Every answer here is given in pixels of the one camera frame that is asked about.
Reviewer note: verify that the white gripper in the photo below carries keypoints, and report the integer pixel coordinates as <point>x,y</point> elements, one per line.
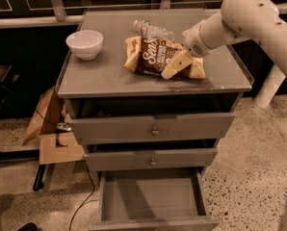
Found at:
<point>194,42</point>

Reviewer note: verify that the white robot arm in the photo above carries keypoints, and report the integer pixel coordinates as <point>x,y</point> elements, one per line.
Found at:
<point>247,183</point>

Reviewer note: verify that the grey top drawer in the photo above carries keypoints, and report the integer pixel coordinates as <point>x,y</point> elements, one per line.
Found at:
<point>147,119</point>

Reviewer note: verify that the grey drawer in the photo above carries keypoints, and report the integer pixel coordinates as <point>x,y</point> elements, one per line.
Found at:
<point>153,200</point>
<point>147,119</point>
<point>149,155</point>

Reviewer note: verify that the grey drawer cabinet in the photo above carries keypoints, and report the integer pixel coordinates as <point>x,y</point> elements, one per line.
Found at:
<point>106,76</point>

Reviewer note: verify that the grey middle drawer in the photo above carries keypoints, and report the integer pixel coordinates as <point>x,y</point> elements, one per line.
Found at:
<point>149,155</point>

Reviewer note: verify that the grey bottom drawer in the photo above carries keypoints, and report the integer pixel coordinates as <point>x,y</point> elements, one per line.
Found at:
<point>153,200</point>

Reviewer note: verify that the clear plastic water bottle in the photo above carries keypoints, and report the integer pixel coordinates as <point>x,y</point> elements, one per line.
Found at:
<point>148,29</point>

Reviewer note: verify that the white diagonal pole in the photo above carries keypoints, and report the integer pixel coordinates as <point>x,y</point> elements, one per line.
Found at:
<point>269,88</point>

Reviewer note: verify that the white ceramic bowl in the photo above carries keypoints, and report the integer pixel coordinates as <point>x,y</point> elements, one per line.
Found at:
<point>85,44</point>

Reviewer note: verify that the metal window railing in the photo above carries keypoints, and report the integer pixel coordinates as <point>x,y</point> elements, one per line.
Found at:
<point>60,13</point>

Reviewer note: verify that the brown cardboard box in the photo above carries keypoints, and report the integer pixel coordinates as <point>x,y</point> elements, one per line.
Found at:
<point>55,146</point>

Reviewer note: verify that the black stand leg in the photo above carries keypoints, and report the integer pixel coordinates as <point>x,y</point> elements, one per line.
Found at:
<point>38,184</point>

